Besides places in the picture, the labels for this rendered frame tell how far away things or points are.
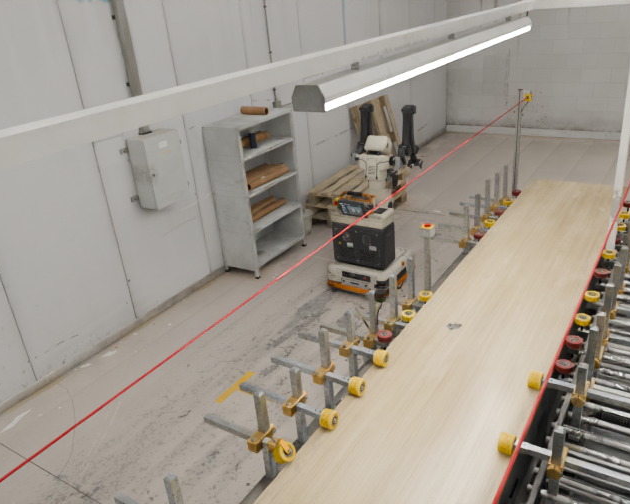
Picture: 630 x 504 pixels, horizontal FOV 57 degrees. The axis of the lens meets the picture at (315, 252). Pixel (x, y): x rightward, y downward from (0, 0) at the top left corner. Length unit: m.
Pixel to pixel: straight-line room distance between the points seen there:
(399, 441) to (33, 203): 3.21
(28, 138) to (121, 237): 4.08
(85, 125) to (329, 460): 1.73
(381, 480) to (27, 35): 3.70
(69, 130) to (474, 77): 10.12
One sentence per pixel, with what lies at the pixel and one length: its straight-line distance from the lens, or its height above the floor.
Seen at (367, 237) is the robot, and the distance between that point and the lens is 5.15.
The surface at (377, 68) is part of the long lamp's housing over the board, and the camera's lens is 2.09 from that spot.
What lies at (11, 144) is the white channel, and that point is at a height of 2.45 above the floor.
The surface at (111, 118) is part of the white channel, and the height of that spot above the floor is 2.44.
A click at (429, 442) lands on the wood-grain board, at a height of 0.90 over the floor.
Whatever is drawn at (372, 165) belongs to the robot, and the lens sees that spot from 5.28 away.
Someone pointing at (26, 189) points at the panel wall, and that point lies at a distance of 4.64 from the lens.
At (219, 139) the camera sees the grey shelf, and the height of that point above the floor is 1.44.
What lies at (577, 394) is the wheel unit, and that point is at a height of 0.97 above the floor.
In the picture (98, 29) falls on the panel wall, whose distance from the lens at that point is 5.01.
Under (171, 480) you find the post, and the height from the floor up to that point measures 1.16.
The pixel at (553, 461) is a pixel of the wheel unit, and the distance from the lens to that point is 2.43.
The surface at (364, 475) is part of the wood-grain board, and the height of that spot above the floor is 0.90.
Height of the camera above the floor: 2.64
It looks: 24 degrees down
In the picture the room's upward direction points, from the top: 5 degrees counter-clockwise
